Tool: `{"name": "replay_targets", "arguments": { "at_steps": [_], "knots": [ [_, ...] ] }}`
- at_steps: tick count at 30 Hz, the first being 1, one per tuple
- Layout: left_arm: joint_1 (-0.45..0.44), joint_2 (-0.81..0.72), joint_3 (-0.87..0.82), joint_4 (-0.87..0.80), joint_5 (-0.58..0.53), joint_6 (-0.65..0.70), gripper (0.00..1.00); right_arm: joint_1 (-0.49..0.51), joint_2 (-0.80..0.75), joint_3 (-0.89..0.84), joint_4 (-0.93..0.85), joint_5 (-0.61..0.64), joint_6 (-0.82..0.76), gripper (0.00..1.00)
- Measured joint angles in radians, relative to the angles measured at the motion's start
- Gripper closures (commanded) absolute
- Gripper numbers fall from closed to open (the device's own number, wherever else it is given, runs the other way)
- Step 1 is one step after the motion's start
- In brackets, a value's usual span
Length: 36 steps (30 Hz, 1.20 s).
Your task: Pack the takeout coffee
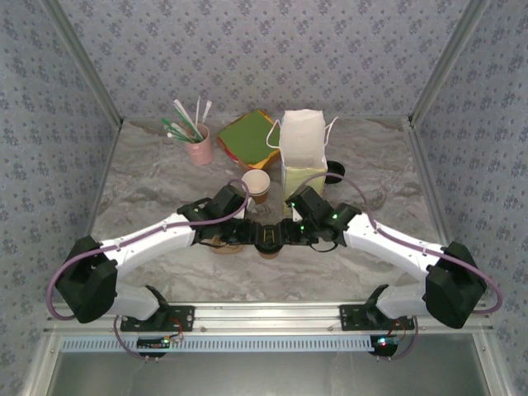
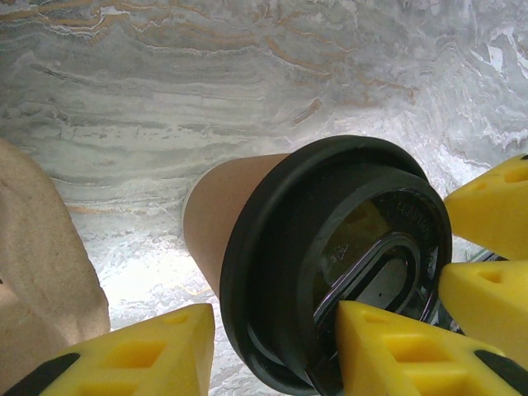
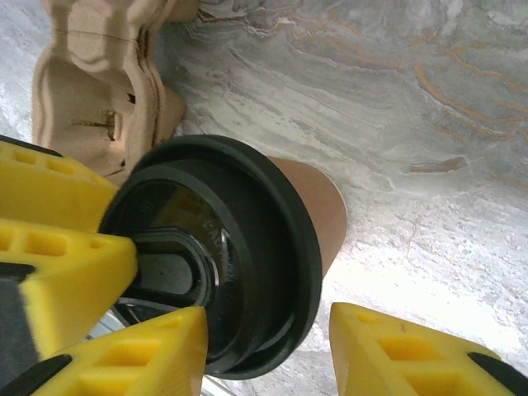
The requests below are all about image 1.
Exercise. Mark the brown pulp cup carrier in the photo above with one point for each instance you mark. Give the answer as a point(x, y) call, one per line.
point(224, 249)

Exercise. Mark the brown paper coffee cup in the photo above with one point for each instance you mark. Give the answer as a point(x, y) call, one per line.
point(269, 255)

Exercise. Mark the floral paper takeout bag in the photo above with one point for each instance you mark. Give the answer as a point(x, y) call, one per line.
point(301, 140)

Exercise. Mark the stack of coloured napkins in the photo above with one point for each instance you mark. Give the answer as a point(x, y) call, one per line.
point(249, 136)

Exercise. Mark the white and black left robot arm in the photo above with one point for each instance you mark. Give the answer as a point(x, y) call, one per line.
point(156, 239)

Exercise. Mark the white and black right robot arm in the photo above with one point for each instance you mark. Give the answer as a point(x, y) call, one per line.
point(383, 243)

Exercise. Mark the empty brown paper cup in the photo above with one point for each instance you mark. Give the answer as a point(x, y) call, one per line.
point(255, 181)
point(259, 199)

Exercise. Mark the aluminium base beam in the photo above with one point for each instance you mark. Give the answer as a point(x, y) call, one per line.
point(268, 315)

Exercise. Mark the pink ribbed metal cup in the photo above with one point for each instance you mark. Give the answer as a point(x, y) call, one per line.
point(200, 150)

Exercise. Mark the white-tipped green straw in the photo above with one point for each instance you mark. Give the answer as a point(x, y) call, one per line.
point(175, 137)

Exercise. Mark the thin white wrapped straw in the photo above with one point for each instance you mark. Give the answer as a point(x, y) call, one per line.
point(198, 109)

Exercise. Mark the right circuit board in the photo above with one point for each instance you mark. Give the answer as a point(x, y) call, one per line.
point(383, 344)

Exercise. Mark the circuit board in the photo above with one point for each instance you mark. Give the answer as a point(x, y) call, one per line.
point(152, 343)
point(383, 344)

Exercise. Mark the left circuit board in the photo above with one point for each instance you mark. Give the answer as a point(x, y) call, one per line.
point(152, 343)

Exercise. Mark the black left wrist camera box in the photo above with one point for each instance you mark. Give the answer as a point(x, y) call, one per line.
point(229, 200)

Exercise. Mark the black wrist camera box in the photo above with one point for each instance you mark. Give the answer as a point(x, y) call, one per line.
point(229, 200)
point(309, 200)

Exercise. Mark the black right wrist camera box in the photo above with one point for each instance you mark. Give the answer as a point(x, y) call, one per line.
point(309, 200)

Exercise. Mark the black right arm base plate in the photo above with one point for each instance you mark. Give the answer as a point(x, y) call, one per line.
point(350, 317)

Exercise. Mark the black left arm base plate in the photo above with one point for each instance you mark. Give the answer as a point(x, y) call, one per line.
point(183, 317)

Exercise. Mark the right aluminium frame post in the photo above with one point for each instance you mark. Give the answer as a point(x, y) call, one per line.
point(449, 62)

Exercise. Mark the aluminium frame post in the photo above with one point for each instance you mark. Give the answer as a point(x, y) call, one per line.
point(82, 62)
point(449, 62)

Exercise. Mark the left aluminium frame post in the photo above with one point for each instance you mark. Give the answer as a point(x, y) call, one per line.
point(82, 62)

